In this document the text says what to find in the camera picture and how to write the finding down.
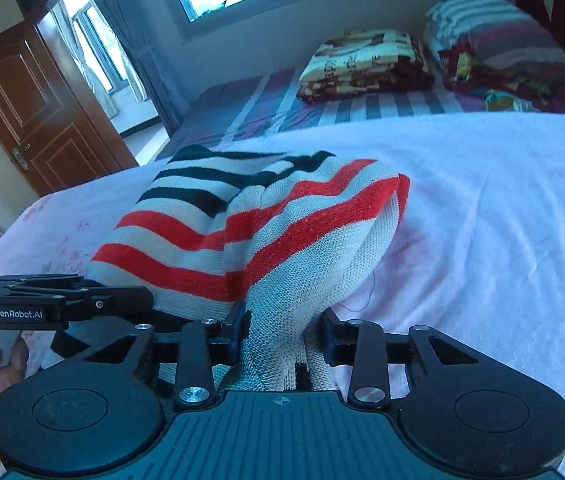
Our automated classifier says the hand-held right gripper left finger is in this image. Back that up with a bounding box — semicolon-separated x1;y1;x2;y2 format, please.
82;302;248;408

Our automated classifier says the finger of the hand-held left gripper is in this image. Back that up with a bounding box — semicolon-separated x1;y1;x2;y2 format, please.
0;273;94;292
10;282;156;322

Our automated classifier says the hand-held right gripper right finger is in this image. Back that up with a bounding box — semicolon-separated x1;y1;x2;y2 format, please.
320;307;481;407

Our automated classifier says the striped knit sweater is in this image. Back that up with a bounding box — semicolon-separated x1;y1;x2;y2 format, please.
52;145;411;396

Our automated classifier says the brown wooden door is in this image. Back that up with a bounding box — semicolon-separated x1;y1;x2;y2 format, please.
0;20;139;198

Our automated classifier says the pale pink floral blanket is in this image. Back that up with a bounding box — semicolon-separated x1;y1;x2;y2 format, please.
0;112;565;480

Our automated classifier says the striped bed sheet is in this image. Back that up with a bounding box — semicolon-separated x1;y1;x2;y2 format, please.
155;67;565;161

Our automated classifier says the balcony window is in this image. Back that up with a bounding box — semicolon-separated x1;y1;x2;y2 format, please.
50;0;133;121

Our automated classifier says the folded printed blanket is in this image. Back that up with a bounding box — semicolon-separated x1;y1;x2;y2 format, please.
297;29;436;106

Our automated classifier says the colourful floral cloth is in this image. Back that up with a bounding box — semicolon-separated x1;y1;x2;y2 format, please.
437;42;558;113

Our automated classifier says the striped pillow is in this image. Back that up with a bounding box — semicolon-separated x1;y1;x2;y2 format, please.
423;0;565;81

